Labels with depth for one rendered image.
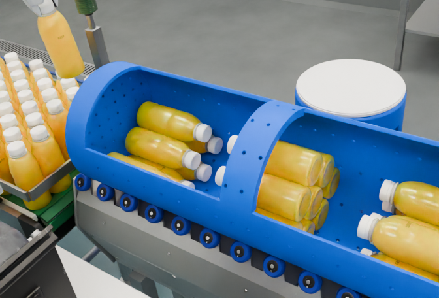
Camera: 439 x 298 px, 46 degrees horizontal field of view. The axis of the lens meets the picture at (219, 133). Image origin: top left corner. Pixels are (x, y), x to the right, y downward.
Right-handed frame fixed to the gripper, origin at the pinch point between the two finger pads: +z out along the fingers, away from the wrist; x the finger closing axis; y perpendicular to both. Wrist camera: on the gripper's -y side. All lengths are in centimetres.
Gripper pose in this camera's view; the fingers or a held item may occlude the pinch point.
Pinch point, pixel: (44, 5)
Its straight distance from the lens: 121.0
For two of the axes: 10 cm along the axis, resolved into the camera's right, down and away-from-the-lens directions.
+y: 8.2, 2.2, -5.2
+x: 5.3, -6.1, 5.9
